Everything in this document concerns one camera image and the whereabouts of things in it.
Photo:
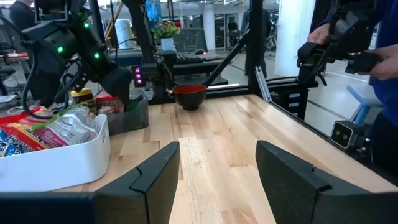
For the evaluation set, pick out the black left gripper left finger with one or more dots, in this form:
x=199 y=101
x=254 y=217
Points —
x=124 y=202

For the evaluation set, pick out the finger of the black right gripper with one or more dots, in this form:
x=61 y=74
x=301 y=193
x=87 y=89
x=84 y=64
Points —
x=119 y=84

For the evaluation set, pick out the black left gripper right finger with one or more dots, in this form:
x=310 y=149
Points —
x=311 y=199

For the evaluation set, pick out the yellow-lid glass jar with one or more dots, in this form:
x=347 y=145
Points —
x=81 y=93

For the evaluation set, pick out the red ramen noodle packet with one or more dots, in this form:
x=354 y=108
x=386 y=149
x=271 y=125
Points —
x=18 y=130

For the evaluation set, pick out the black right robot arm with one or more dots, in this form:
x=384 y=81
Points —
x=140 y=31

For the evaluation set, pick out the grey translucent bin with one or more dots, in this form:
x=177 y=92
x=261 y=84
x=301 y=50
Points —
x=130 y=121

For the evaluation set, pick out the white cylindrical container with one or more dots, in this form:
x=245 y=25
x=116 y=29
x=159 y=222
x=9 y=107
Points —
x=124 y=32

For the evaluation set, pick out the person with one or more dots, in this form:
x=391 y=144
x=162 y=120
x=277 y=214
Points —
x=21 y=12
x=268 y=28
x=388 y=93

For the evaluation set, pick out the potted plant white pot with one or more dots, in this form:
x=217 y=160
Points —
x=166 y=31

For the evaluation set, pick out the red bowl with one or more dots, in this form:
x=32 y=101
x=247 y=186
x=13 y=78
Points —
x=189 y=96

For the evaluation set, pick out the black keyboard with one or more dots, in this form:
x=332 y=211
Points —
x=188 y=57

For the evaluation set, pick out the white plastic bin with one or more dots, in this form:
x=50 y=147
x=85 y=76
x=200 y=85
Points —
x=56 y=165

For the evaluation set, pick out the grey mesh office chair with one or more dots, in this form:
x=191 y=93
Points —
x=191 y=40

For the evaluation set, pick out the black box white labels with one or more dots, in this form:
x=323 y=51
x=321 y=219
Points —
x=289 y=99

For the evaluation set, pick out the light blue bench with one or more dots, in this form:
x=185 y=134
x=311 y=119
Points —
x=363 y=96

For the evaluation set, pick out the blue snack bag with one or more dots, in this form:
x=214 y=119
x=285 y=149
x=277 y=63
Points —
x=6 y=146

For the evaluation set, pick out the person's hand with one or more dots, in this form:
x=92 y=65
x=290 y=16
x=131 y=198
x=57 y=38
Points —
x=385 y=65
x=318 y=34

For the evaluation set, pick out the white-faced table camera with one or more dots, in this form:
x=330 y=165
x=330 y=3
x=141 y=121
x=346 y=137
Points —
x=342 y=135

